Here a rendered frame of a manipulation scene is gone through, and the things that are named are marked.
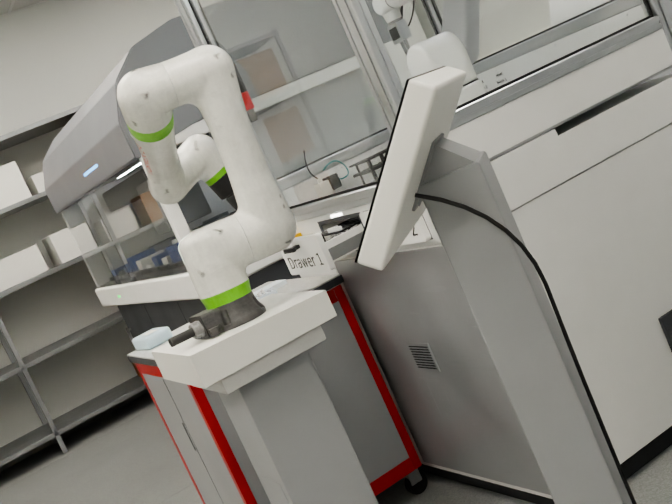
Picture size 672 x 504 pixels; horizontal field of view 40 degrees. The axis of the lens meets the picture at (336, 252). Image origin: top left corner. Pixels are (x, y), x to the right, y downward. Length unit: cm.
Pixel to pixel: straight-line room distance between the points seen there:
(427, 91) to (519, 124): 101
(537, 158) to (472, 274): 83
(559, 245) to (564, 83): 43
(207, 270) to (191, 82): 44
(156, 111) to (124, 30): 488
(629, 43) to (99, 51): 487
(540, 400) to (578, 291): 80
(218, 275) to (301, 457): 48
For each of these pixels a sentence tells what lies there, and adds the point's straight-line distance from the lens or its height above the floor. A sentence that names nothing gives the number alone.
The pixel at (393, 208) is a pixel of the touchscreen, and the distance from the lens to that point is 149.
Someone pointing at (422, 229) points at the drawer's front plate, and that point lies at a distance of 235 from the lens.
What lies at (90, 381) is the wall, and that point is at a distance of 676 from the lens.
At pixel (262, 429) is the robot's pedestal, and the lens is 225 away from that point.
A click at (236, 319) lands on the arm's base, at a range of 224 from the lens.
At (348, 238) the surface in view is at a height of 87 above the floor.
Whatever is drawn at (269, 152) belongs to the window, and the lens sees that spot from 303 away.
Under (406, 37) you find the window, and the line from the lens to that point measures 234.
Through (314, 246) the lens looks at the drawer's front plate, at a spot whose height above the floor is 90.
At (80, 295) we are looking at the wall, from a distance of 673.
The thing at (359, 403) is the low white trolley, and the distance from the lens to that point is 291.
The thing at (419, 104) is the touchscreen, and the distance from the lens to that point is 146.
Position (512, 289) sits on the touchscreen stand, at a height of 78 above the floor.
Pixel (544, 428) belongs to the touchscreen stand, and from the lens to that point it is 178.
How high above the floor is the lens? 118
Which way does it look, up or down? 7 degrees down
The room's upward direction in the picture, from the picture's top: 24 degrees counter-clockwise
